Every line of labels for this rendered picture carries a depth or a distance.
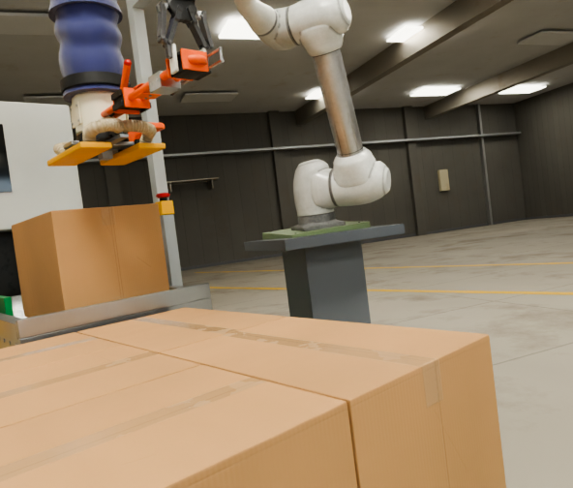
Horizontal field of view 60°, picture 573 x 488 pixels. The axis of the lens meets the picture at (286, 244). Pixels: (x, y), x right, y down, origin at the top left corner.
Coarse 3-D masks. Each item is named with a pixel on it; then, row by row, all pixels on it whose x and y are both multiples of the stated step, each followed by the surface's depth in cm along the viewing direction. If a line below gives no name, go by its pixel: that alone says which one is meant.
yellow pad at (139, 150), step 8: (136, 144) 166; (144, 144) 166; (152, 144) 168; (160, 144) 170; (120, 152) 176; (128, 152) 172; (136, 152) 172; (144, 152) 174; (152, 152) 176; (112, 160) 182; (120, 160) 184; (128, 160) 186
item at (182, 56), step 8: (184, 48) 124; (184, 56) 124; (168, 64) 129; (184, 64) 124; (192, 64) 125; (200, 64) 127; (168, 72) 129; (184, 72) 126; (192, 72) 127; (200, 72) 128; (192, 80) 134
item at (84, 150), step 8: (80, 144) 153; (88, 144) 154; (96, 144) 156; (104, 144) 157; (64, 152) 164; (72, 152) 159; (80, 152) 160; (88, 152) 161; (96, 152) 163; (56, 160) 170; (64, 160) 170; (72, 160) 172; (80, 160) 174
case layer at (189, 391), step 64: (128, 320) 170; (192, 320) 154; (256, 320) 140; (320, 320) 129; (0, 384) 104; (64, 384) 98; (128, 384) 92; (192, 384) 87; (256, 384) 82; (320, 384) 78; (384, 384) 75; (448, 384) 86; (0, 448) 68; (64, 448) 65; (128, 448) 63; (192, 448) 60; (256, 448) 60; (320, 448) 66; (384, 448) 74; (448, 448) 85
